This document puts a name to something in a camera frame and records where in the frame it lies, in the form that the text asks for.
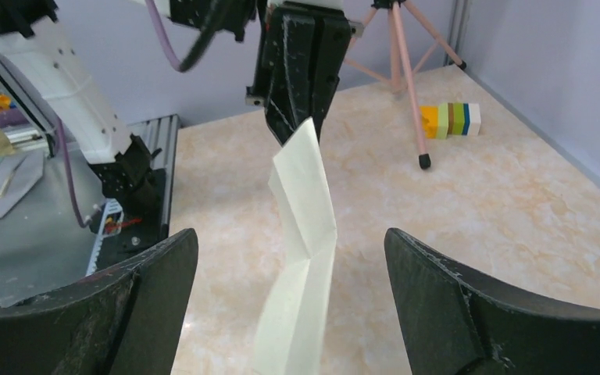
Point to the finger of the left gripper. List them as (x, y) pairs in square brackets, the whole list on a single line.
[(329, 43), (286, 61)]

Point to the aluminium frame rail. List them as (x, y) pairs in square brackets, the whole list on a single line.
[(38, 130)]

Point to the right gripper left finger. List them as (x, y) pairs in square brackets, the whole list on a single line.
[(125, 319)]

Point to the cream paper letter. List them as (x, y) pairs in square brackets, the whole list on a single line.
[(290, 333)]

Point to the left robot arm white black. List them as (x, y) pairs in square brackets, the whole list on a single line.
[(32, 39)]

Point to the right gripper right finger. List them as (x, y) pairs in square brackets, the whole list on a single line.
[(455, 319)]

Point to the striped coloured block stack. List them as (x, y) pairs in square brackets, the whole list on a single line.
[(451, 118)]

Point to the pink perforated music stand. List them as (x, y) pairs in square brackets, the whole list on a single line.
[(402, 70)]

